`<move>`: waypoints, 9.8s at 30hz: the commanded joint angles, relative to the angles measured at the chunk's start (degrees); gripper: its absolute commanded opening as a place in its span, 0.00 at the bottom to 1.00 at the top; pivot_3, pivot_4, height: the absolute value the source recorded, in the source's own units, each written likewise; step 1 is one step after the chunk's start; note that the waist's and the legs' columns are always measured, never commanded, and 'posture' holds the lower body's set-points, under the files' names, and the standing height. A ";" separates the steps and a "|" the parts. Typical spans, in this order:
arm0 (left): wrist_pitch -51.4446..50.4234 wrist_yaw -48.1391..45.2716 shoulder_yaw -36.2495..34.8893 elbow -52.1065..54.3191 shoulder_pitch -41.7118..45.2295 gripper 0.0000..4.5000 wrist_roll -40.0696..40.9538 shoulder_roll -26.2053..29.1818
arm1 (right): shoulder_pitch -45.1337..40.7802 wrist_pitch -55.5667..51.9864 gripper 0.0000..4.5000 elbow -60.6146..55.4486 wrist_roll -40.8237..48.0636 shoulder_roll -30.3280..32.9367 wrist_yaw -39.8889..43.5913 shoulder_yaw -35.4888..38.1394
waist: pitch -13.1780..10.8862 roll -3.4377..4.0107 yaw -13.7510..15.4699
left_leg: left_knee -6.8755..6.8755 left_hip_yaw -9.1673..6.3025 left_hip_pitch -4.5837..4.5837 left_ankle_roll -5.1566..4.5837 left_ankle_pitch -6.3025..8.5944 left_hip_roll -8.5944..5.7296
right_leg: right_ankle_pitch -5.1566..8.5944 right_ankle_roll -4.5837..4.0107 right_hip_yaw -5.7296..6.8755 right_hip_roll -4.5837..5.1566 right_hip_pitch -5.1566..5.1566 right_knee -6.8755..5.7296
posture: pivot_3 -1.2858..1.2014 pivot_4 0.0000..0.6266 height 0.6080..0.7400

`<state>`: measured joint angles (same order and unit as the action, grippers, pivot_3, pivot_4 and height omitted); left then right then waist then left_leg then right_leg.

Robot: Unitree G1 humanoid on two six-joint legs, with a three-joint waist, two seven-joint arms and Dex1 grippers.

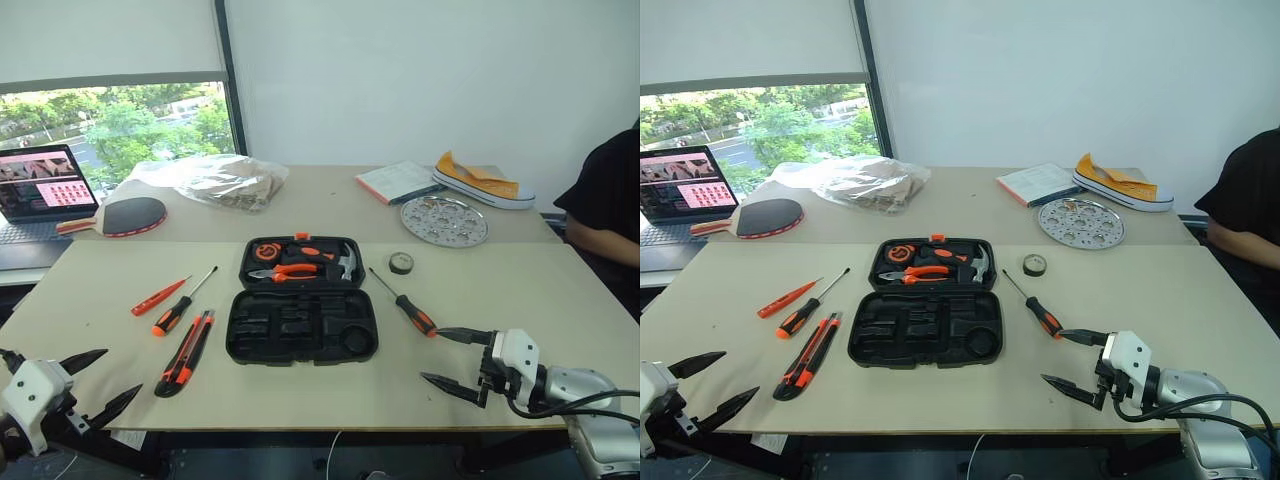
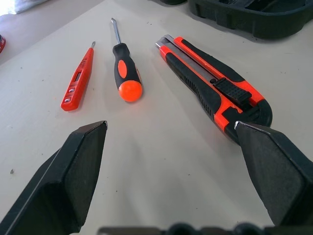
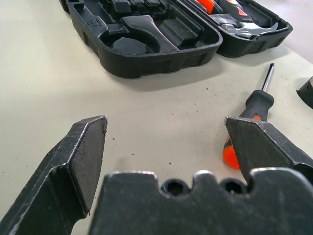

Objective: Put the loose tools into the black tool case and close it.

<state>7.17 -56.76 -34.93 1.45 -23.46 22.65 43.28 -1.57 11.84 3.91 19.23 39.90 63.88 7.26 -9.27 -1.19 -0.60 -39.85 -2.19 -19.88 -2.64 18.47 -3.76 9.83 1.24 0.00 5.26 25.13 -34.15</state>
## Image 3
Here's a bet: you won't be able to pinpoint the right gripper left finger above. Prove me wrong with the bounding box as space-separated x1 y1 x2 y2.
0 115 109 235

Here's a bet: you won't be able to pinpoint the black orange Phillips screwdriver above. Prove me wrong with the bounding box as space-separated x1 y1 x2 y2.
222 63 275 171

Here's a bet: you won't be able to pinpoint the black tool kit case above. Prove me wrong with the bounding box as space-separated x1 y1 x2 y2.
58 0 293 79

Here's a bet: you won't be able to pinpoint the black object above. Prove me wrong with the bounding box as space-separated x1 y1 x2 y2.
296 76 313 110

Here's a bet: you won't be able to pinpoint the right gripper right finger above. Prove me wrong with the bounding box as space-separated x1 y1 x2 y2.
224 116 313 186

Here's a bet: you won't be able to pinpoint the orange handled pliers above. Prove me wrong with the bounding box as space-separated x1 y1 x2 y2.
197 0 223 14

